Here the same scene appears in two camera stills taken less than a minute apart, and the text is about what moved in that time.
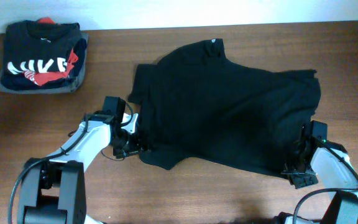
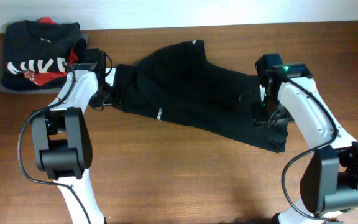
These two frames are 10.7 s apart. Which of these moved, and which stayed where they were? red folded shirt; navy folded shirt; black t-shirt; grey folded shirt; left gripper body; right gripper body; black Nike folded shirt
Moved: left gripper body; black t-shirt; right gripper body
Stayed: red folded shirt; navy folded shirt; black Nike folded shirt; grey folded shirt
